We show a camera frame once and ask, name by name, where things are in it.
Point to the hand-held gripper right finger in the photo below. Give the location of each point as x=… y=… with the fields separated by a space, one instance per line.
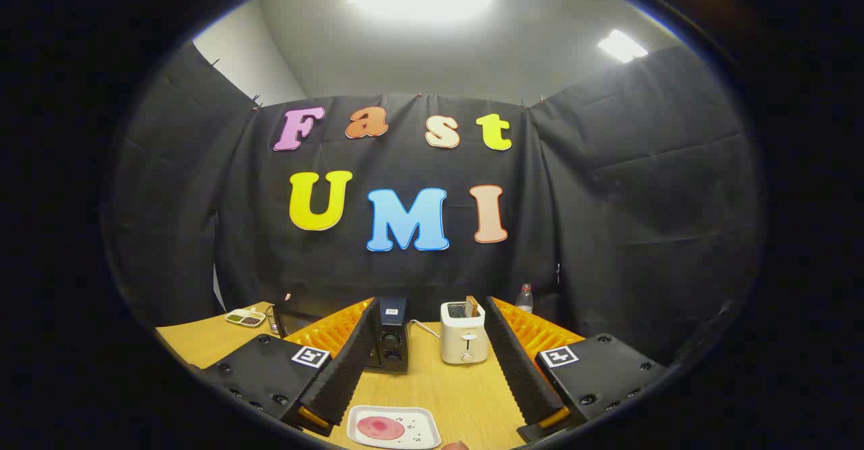
x=516 y=362

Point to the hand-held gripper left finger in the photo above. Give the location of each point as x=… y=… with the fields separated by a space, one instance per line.
x=347 y=362

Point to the black toaster oven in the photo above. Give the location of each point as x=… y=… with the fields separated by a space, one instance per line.
x=391 y=335

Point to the pink ham slice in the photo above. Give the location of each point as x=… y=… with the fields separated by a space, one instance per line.
x=379 y=428

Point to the white square plate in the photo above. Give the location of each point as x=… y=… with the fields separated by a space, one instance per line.
x=422 y=423

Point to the white pop-up toaster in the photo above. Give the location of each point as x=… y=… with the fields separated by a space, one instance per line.
x=464 y=339

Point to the clear plastic water bottle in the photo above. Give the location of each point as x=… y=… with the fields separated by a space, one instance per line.
x=524 y=300

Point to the toasted bread slice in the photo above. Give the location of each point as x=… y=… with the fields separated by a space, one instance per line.
x=472 y=306

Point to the white divided bean dish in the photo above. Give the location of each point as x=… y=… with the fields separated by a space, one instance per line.
x=245 y=318

